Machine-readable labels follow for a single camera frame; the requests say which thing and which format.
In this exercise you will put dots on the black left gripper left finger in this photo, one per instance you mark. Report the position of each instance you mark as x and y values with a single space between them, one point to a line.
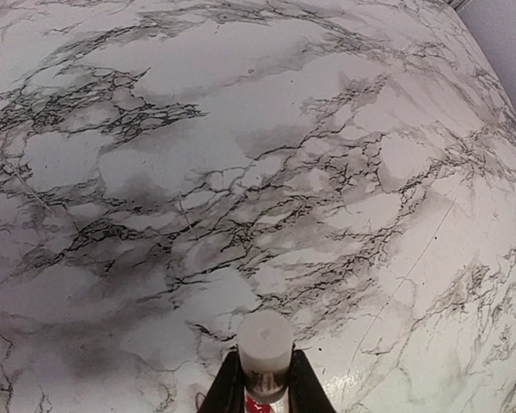
227 392

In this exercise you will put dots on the white nail polish brush cap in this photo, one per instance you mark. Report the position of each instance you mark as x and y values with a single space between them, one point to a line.
264 344

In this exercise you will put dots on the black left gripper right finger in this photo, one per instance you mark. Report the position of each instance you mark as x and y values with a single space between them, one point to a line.
305 392

